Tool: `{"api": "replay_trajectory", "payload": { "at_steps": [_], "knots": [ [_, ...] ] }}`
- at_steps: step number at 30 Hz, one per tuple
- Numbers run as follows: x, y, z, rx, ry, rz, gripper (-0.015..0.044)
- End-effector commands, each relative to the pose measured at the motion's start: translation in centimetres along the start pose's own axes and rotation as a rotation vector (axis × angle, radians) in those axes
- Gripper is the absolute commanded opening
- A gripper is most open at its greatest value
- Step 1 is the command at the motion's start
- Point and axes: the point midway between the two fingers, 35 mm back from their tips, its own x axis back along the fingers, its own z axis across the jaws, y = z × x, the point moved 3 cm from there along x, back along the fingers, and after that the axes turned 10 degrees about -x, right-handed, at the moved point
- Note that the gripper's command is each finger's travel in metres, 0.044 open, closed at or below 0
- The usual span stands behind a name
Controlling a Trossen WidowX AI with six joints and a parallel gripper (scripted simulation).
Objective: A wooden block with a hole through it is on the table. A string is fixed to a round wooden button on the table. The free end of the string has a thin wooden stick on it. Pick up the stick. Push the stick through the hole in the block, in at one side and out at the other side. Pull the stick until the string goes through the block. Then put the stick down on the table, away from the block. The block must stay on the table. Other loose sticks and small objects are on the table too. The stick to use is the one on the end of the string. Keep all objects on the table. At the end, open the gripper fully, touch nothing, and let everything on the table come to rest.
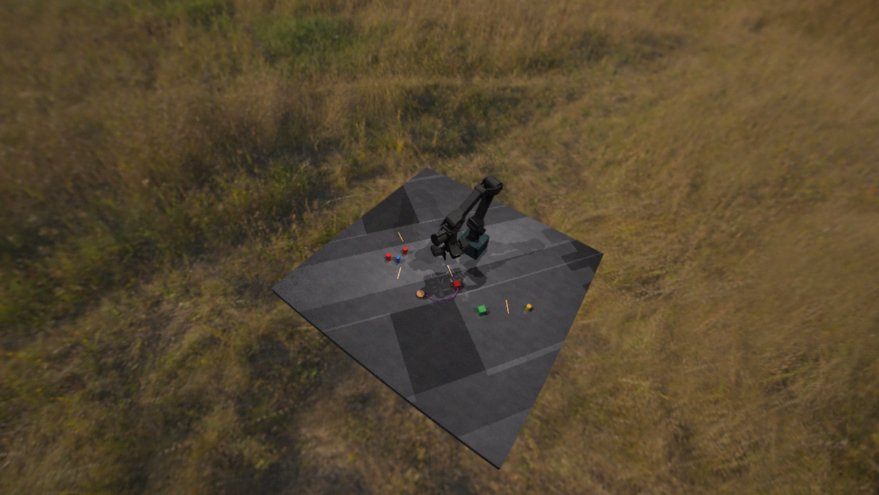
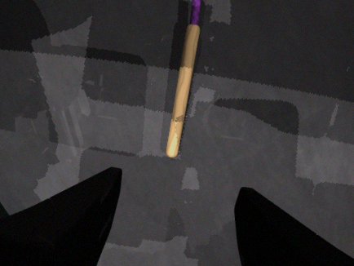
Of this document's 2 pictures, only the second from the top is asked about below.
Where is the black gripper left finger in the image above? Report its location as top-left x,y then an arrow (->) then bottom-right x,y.
0,166 -> 122,266

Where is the wooden stick with purple cord end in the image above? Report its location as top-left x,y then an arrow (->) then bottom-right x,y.
165,0 -> 201,158

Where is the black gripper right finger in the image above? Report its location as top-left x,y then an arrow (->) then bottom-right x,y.
235,186 -> 354,266

